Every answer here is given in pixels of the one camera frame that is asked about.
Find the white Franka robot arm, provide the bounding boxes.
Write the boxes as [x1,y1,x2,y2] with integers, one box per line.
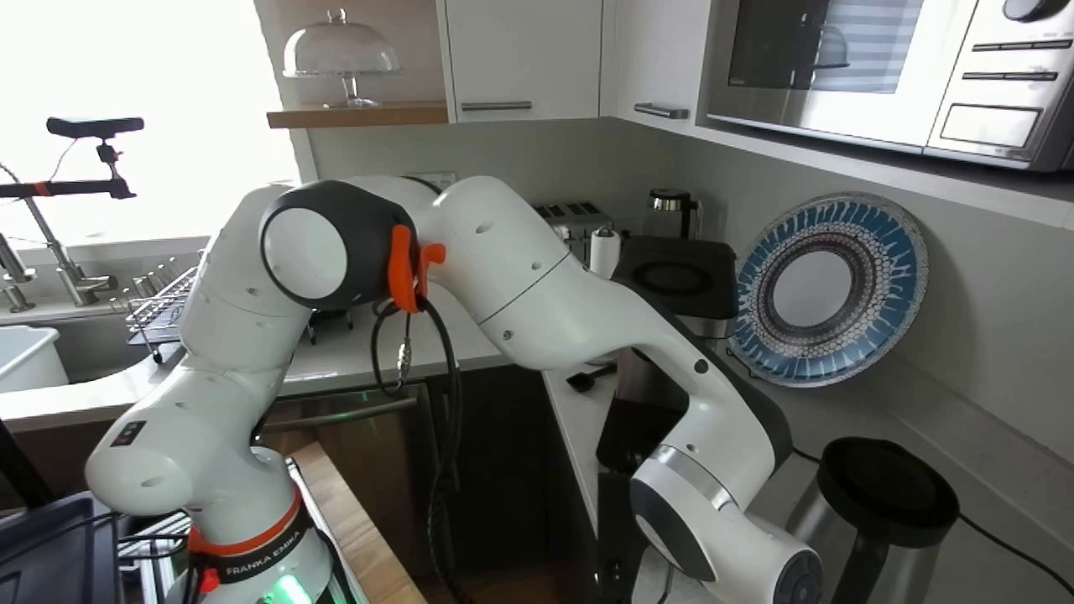
[83,179,821,604]

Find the black silver coffee maker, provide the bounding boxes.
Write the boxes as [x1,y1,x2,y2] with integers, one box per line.
[613,235,739,334]

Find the white paper towel roll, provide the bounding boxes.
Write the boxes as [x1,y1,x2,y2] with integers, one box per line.
[586,229,620,277]

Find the stainless steel toaster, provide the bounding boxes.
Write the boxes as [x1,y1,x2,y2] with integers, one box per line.
[537,200,611,263]

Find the steel electric kettle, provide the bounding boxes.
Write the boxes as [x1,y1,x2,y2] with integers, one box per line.
[647,188,698,237]

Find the dark lower drawer cabinet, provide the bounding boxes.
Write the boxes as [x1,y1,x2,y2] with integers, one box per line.
[258,369,586,604]

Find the white upper cabinet door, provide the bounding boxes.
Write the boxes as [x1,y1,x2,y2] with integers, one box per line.
[436,0,600,124]

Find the wooden shelf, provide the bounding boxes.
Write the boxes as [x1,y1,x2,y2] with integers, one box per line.
[265,104,450,127]

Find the blue white decorative plate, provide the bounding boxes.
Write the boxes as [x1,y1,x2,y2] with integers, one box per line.
[729,191,931,390]

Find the steel thermal carafe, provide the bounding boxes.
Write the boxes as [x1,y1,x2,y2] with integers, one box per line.
[789,436,961,604]

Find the stainless steel microwave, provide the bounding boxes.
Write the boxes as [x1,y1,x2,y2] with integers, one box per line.
[700,0,1074,174]

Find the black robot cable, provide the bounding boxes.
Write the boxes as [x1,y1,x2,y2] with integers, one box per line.
[366,294,474,604]

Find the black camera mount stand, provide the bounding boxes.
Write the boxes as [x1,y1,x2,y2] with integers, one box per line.
[0,113,149,205]

